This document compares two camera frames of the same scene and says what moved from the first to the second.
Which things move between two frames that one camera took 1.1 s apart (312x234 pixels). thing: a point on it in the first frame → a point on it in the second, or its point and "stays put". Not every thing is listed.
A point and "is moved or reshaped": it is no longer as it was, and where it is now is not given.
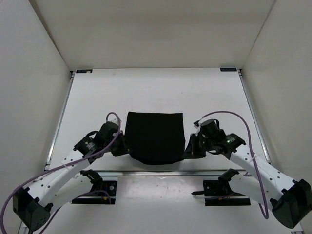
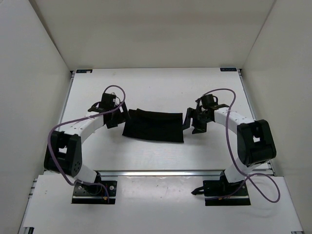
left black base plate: (104, 192) stays put
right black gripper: (191, 150) → (190, 113)
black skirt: (155, 138) is moved or reshaped
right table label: (228, 69) stays put
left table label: (84, 71) stays put
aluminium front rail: (161, 173) stays put
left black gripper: (124, 148) → (124, 116)
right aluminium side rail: (255, 115) stays put
